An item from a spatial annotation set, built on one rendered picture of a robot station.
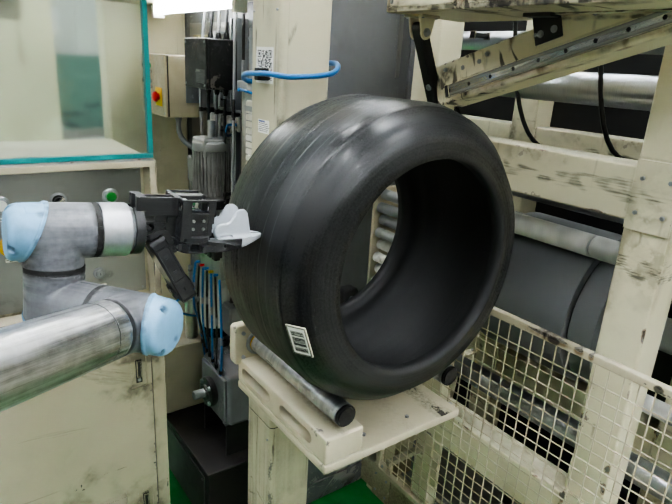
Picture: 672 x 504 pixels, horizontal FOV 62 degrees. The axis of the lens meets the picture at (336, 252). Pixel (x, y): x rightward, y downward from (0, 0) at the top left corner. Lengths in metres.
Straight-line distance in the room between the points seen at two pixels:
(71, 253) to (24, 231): 0.06
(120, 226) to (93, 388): 0.90
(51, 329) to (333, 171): 0.46
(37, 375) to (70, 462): 1.16
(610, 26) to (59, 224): 0.96
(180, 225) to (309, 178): 0.21
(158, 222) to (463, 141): 0.53
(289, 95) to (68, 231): 0.62
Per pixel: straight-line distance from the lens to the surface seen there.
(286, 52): 1.24
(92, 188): 1.52
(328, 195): 0.87
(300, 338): 0.92
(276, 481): 1.65
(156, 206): 0.84
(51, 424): 1.68
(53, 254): 0.80
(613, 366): 1.25
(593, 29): 1.20
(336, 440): 1.11
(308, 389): 1.15
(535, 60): 1.26
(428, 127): 0.97
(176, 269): 0.87
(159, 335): 0.73
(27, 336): 0.62
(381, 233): 1.61
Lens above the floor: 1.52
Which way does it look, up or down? 18 degrees down
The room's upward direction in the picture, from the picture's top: 4 degrees clockwise
